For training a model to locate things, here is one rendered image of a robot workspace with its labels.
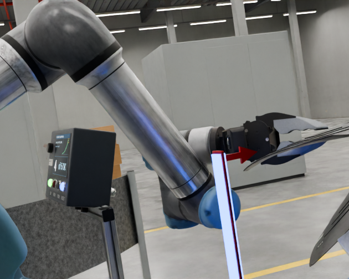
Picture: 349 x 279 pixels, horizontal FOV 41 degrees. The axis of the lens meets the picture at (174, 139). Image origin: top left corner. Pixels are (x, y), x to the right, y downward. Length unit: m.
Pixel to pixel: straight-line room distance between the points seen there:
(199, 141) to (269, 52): 6.49
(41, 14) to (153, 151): 0.28
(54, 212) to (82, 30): 1.66
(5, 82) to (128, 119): 0.22
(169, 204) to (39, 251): 1.44
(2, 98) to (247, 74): 6.42
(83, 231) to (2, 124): 4.22
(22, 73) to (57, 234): 1.57
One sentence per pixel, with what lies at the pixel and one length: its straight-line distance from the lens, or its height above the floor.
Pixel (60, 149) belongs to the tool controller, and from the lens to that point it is 1.26.
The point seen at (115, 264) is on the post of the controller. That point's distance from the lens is 1.16.
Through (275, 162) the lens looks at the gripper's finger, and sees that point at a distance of 0.86.
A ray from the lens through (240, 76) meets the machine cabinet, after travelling 7.10.
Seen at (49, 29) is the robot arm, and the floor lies 1.41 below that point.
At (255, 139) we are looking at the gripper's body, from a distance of 0.86.
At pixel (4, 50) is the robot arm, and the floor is 1.40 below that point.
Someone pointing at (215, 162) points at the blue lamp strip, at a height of 1.18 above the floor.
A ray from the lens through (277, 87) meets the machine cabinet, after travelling 7.34.
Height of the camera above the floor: 1.25
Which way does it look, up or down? 3 degrees down
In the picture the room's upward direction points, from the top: 9 degrees counter-clockwise
